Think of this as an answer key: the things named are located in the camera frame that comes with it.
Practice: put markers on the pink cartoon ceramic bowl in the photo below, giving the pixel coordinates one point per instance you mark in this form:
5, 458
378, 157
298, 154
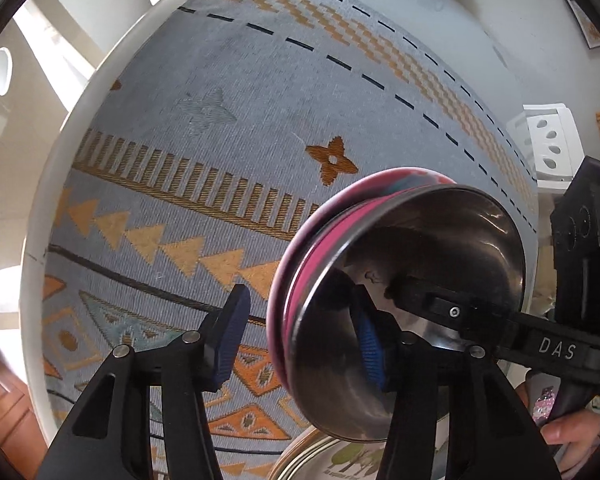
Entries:
410, 177

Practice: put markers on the white dining chair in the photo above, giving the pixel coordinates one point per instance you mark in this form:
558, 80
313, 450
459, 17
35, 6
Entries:
25, 85
570, 150

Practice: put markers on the hexagonal tree print plate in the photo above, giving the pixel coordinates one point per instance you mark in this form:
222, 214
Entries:
352, 460

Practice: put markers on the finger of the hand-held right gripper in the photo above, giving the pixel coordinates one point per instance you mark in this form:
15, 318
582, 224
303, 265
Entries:
520, 332

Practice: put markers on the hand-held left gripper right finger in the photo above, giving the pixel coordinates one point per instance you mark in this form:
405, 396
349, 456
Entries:
367, 350

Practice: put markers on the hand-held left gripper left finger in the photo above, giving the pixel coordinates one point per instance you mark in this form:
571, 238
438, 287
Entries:
232, 340

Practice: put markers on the framed wall picture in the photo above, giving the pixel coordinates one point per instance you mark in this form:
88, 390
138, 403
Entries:
587, 25

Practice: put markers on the steel bowl with pink outside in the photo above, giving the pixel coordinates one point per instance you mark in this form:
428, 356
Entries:
430, 240

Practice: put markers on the person's right hand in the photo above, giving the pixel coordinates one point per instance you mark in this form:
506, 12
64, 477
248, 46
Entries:
575, 430

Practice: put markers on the wooden cabinet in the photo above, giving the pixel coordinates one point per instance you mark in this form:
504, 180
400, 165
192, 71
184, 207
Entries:
5, 410

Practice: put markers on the grey patterned table mat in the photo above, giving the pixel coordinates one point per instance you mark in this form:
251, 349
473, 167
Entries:
230, 160

